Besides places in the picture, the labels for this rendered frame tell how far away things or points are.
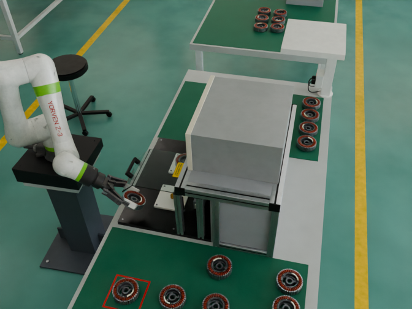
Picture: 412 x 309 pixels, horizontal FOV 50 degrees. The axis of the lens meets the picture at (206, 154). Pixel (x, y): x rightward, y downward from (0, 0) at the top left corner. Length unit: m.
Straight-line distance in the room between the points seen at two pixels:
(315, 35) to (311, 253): 1.28
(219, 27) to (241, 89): 1.79
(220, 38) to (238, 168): 1.91
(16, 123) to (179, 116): 1.00
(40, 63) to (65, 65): 1.76
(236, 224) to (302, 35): 1.25
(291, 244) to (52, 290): 1.57
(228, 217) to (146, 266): 0.44
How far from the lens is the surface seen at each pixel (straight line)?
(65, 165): 2.01
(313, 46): 2.60
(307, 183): 2.39
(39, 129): 2.37
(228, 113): 1.86
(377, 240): 3.21
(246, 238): 2.01
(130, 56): 4.94
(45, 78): 2.09
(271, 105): 1.92
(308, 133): 2.64
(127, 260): 2.08
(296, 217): 2.22
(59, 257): 3.12
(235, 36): 3.62
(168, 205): 2.21
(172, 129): 2.68
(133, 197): 2.12
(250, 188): 1.83
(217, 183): 1.84
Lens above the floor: 2.46
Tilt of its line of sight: 43 degrees down
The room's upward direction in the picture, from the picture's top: 2 degrees counter-clockwise
